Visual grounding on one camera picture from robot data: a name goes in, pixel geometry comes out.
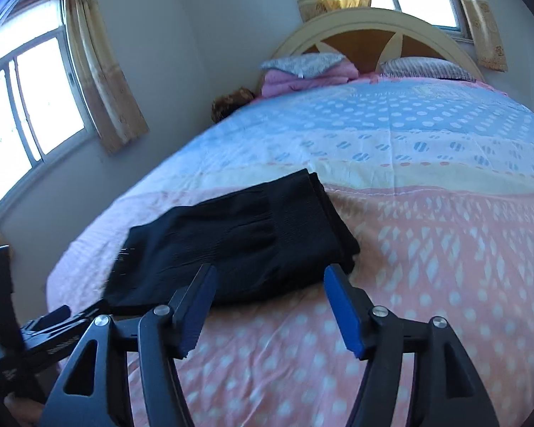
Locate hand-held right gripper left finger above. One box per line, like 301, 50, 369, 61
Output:
42, 262, 219, 427

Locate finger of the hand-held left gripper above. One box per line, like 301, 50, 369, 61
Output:
71, 299, 112, 322

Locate grey patterned pillow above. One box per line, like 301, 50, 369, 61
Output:
260, 52, 348, 81

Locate folded pink blue pillow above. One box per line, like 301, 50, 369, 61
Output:
262, 60, 361, 99

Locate black pants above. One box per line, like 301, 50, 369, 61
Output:
102, 168, 361, 316

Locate pink and blue dotted bedsheet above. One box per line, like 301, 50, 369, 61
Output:
47, 75, 534, 427

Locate striped pillow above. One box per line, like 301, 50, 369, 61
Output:
379, 56, 477, 83

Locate cream and brown wooden headboard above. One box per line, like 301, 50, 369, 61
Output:
271, 7, 486, 83

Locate brown plush toy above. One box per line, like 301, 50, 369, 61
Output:
211, 88, 255, 124

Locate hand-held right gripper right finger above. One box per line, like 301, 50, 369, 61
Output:
323, 263, 500, 427

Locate person's left hand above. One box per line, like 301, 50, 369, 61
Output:
4, 391, 47, 427

